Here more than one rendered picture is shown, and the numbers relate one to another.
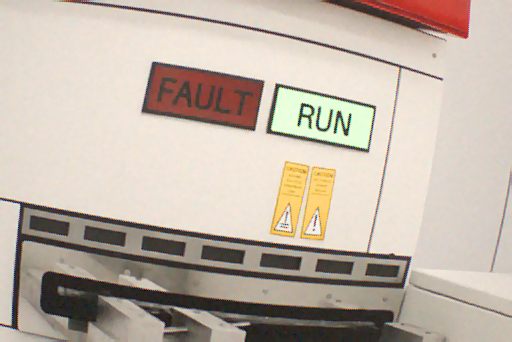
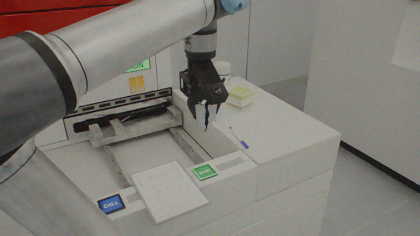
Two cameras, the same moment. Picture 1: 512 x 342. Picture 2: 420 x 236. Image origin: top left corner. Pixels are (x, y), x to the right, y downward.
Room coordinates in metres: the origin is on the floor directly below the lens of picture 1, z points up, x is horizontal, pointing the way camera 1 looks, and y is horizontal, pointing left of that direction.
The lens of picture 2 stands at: (-0.03, -0.35, 1.52)
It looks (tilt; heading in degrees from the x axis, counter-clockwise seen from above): 28 degrees down; 0
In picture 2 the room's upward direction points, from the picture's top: straight up
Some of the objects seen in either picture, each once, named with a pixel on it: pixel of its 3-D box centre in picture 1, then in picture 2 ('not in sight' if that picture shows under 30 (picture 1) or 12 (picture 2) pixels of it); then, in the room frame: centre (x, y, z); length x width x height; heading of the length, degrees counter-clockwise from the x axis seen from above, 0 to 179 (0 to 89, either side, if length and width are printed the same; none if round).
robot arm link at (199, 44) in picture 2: not in sight; (199, 41); (0.71, -0.32, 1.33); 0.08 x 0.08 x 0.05
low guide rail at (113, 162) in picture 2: not in sight; (117, 170); (0.87, -0.03, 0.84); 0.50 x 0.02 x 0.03; 29
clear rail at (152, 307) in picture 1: (222, 316); (125, 114); (1.17, 0.00, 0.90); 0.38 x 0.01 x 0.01; 119
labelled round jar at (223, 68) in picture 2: not in sight; (222, 73); (1.34, -0.40, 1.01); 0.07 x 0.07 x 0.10
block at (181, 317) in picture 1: (206, 332); (117, 126); (1.07, 0.02, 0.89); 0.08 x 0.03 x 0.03; 29
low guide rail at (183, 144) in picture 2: not in sight; (187, 148); (1.00, -0.26, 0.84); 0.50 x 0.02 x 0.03; 29
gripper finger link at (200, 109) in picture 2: not in sight; (195, 114); (0.70, -0.31, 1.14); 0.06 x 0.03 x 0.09; 29
